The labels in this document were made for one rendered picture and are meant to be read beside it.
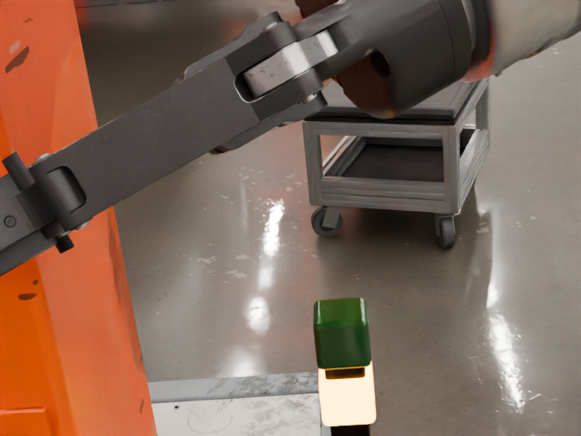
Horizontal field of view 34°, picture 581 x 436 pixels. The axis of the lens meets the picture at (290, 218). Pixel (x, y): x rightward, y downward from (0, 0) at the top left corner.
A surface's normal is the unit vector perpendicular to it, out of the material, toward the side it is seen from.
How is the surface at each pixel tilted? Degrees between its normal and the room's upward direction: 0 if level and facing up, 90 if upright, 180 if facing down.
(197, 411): 0
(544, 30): 119
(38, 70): 90
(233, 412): 0
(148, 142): 73
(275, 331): 0
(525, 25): 108
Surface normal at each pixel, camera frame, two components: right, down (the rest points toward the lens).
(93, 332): 0.99, -0.07
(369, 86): -0.84, 0.51
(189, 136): 0.02, 0.13
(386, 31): 0.30, 0.15
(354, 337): -0.03, 0.43
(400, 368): -0.10, -0.90
